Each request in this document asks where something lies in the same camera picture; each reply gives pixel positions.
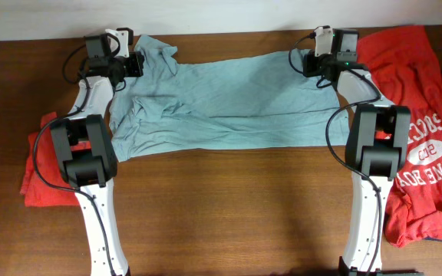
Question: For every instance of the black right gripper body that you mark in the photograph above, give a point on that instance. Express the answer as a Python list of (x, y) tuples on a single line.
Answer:
[(318, 65)]

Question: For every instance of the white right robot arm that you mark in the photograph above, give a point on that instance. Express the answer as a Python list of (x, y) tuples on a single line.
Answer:
[(376, 146)]

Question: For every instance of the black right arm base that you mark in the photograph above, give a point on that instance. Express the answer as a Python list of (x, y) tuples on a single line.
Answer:
[(397, 273)]

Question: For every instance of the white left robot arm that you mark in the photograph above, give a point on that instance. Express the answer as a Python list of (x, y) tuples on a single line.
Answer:
[(82, 144)]

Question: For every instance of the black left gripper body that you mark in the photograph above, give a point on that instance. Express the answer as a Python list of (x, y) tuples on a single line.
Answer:
[(130, 66)]

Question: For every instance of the light blue t-shirt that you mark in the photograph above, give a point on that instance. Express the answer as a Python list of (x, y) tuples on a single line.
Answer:
[(238, 104)]

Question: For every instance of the red printed t-shirt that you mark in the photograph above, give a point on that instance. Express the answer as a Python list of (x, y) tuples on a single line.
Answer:
[(407, 71)]

